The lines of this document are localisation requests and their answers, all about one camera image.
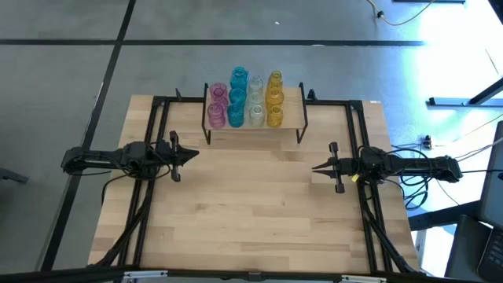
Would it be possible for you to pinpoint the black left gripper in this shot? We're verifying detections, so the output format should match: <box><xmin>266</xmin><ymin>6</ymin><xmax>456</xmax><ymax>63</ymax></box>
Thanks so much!
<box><xmin>155</xmin><ymin>130</ymin><xmax>200</xmax><ymax>182</ymax></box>

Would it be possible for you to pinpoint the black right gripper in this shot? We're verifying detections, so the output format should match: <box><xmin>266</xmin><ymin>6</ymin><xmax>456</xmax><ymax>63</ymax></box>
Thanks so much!
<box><xmin>312</xmin><ymin>141</ymin><xmax>359</xmax><ymax>194</ymax></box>

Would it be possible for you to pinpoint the pink ribbed glass vase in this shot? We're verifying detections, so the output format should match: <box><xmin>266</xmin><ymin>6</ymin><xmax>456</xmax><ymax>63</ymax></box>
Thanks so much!
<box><xmin>206</xmin><ymin>102</ymin><xmax>226</xmax><ymax>130</ymax></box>

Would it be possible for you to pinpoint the blue rippled glass vase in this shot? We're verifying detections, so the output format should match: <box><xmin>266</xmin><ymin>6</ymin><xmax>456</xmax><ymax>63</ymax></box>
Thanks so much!
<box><xmin>226</xmin><ymin>102</ymin><xmax>246</xmax><ymax>128</ymax></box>

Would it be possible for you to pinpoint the yellow diamond-pattern glass vase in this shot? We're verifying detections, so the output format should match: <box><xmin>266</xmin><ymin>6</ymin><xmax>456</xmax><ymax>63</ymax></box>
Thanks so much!
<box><xmin>264</xmin><ymin>88</ymin><xmax>285</xmax><ymax>109</ymax></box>

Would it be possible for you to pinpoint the clear ribbed glass vase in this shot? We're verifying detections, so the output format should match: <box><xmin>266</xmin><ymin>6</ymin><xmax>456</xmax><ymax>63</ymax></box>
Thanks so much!
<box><xmin>246</xmin><ymin>91</ymin><xmax>265</xmax><ymax>109</ymax></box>

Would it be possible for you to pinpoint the tall yellow glass vase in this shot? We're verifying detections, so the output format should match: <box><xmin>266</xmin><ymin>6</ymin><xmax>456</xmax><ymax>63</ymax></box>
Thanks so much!
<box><xmin>266</xmin><ymin>70</ymin><xmax>284</xmax><ymax>92</ymax></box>

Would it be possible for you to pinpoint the black floor beam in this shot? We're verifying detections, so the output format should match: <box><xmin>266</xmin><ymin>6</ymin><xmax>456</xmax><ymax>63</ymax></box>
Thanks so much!
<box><xmin>407</xmin><ymin>199</ymin><xmax>483</xmax><ymax>232</ymax></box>

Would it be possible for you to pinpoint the black stand base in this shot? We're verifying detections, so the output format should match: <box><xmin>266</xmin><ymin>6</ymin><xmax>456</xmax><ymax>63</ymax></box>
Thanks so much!
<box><xmin>428</xmin><ymin>76</ymin><xmax>503</xmax><ymax>107</ymax></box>

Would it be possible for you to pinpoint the dark grey monitor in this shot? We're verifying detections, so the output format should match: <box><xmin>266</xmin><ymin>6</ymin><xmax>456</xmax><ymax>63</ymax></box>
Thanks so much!
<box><xmin>479</xmin><ymin>119</ymin><xmax>503</xmax><ymax>231</ymax></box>

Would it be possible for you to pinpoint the dark furniture foot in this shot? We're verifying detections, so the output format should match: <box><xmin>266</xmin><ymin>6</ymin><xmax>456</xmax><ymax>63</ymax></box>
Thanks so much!
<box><xmin>0</xmin><ymin>167</ymin><xmax>29</xmax><ymax>185</ymax></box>

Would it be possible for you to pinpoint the black front crossbar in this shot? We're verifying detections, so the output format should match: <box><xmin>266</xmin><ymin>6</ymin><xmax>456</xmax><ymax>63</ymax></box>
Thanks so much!
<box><xmin>0</xmin><ymin>266</ymin><xmax>503</xmax><ymax>283</ymax></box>

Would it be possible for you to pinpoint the black laptop keyboard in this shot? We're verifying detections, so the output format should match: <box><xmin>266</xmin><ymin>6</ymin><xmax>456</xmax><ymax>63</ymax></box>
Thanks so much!
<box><xmin>476</xmin><ymin>229</ymin><xmax>503</xmax><ymax>276</ymax></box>

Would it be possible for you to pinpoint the wooden shelf with black frame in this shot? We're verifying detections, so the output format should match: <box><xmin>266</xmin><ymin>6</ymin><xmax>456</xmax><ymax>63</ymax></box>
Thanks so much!
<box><xmin>200</xmin><ymin>81</ymin><xmax>311</xmax><ymax>145</ymax></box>

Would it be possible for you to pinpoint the black metal table frame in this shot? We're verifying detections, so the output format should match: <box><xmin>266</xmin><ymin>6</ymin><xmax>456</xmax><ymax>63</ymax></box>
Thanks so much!
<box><xmin>88</xmin><ymin>88</ymin><xmax>420</xmax><ymax>276</ymax></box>

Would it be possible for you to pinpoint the black cable bundle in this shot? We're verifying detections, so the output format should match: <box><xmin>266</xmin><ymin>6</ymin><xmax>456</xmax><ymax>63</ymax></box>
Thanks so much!
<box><xmin>387</xmin><ymin>172</ymin><xmax>431</xmax><ymax>211</ymax></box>

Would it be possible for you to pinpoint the silver bracket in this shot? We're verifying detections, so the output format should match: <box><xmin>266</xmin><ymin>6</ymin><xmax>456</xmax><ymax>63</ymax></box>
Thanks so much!
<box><xmin>340</xmin><ymin>274</ymin><xmax>388</xmax><ymax>283</ymax></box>
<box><xmin>123</xmin><ymin>270</ymin><xmax>169</xmax><ymax>279</ymax></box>

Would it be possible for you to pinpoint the white cable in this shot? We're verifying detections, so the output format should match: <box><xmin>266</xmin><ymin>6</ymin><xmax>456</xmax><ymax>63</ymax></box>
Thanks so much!
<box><xmin>455</xmin><ymin>137</ymin><xmax>503</xmax><ymax>163</ymax></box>

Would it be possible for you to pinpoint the thin black cable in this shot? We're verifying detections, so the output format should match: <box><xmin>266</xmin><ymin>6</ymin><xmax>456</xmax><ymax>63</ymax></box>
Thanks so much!
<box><xmin>459</xmin><ymin>168</ymin><xmax>503</xmax><ymax>175</ymax></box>

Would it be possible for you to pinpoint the yellow cable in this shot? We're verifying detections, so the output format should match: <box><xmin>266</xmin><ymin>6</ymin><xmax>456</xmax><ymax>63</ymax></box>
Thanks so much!
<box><xmin>367</xmin><ymin>0</ymin><xmax>435</xmax><ymax>28</ymax></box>

